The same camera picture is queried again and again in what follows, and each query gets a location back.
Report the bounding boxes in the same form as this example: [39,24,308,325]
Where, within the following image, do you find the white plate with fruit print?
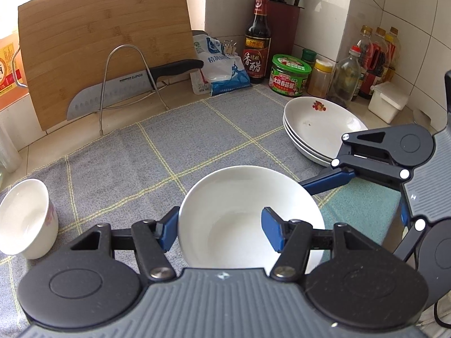
[284,97,367,159]

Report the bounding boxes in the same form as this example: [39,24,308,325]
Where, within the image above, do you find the white shallow bowl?
[178,166,325,272]

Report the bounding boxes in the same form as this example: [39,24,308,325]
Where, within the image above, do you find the plain white plate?
[284,123,332,167]

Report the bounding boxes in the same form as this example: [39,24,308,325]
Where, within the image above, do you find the teal cloth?
[313,179,404,252]

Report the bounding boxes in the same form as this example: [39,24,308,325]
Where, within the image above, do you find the white seasoning box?
[368,82,409,124]

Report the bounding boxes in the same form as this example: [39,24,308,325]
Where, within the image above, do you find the grey checked mat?
[0,84,353,338]

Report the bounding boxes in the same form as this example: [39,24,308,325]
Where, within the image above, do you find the clear glass bottle red cap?
[326,45,361,108]

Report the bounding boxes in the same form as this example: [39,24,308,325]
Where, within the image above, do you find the yellow lid spice jar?
[307,59,333,98]

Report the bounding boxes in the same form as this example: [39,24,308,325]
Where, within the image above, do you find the oil bottles group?
[352,25,401,101]

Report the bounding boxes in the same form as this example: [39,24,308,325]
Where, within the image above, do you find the green mushroom sauce jar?
[268,54,312,98]

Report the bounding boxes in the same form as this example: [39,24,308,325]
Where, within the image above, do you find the white bowl pink flower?
[0,179,59,259]

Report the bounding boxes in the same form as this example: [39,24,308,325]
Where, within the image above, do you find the green lid spice jar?
[301,48,317,68]

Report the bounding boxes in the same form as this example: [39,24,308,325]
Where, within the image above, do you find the dark vinegar bottle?
[242,0,271,83]

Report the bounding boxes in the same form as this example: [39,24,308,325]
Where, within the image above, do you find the white blue salt bag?
[190,33,251,96]

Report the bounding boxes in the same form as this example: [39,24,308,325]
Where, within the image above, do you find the plastic wrap roll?
[0,117,22,173]

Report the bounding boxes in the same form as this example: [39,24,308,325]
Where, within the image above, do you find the dark red knife block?
[266,0,300,77]

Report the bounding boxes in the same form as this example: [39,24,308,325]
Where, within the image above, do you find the binder clips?
[222,40,237,56]

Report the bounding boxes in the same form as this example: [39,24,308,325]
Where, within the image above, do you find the orange cooking wine jug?
[0,30,28,110]

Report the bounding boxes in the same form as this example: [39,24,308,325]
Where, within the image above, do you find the bamboo cutting board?
[18,0,196,130]

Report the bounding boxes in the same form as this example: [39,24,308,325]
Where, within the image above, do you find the wire rack stand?
[99,44,170,137]

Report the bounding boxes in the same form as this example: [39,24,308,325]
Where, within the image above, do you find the kitchen knife black handle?
[67,59,203,121]

